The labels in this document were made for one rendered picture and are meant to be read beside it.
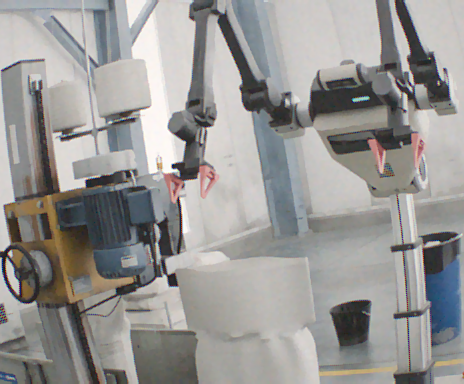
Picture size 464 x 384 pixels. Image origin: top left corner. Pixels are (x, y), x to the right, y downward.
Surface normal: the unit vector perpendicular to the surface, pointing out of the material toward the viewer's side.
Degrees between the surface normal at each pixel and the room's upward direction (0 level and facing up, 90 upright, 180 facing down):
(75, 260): 90
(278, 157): 90
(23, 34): 90
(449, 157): 90
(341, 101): 130
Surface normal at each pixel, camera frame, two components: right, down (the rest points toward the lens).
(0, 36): 0.83, -0.12
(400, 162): -0.29, 0.74
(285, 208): -0.52, 0.14
